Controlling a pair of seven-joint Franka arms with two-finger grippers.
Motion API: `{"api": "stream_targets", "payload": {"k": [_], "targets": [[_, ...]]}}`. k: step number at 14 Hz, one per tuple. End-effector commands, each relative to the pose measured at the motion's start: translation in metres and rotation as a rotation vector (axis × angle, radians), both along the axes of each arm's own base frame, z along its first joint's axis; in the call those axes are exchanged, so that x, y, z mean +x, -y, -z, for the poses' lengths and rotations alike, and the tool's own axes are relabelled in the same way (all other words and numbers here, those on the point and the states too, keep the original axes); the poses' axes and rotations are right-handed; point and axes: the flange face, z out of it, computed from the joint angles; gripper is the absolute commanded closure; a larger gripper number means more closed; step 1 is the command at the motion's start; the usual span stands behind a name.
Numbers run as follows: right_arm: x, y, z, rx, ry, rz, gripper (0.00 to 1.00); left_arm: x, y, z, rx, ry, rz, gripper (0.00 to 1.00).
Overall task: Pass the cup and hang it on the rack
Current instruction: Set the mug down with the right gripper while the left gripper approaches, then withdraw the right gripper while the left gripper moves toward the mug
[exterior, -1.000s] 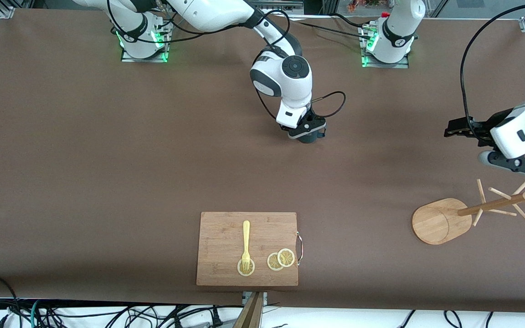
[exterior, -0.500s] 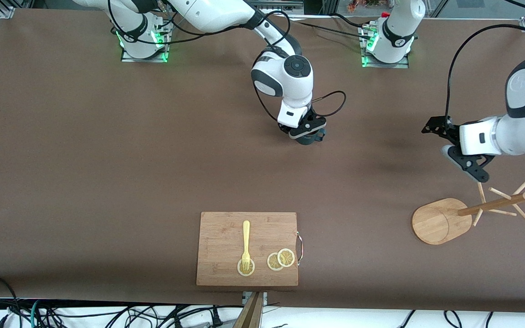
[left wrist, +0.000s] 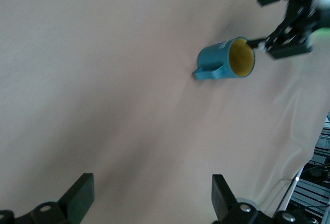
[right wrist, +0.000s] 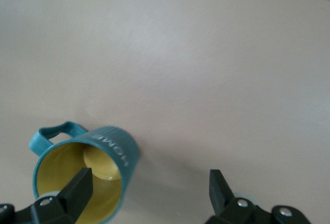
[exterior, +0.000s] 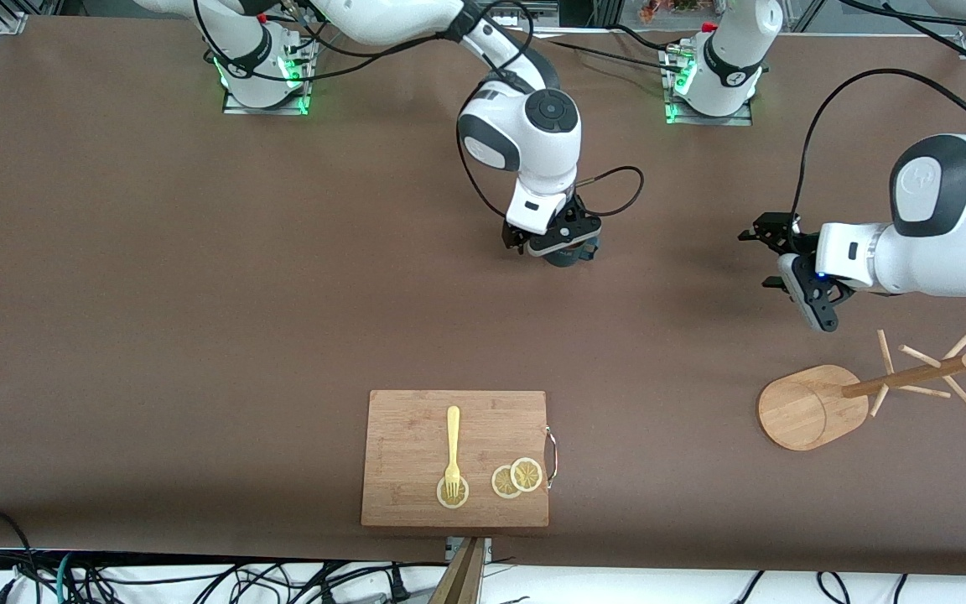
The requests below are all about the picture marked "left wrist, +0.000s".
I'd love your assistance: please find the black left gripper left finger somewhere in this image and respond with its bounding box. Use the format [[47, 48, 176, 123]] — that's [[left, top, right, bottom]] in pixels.
[[0, 172, 95, 224]]

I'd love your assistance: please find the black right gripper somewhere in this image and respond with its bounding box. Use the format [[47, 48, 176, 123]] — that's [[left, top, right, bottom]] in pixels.
[[246, 0, 320, 60]]

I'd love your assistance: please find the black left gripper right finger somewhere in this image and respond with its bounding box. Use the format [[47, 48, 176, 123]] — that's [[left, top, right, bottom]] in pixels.
[[210, 174, 311, 224]]

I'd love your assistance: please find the teal cup with yellow inside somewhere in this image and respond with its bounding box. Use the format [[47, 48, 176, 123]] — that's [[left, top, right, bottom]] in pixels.
[[192, 37, 256, 82]]

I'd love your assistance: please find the brown table cloth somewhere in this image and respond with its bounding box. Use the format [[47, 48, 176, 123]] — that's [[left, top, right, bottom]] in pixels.
[[0, 0, 330, 224]]

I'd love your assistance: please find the aluminium profile frame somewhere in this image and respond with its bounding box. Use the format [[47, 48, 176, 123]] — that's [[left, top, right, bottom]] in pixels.
[[288, 115, 330, 224]]

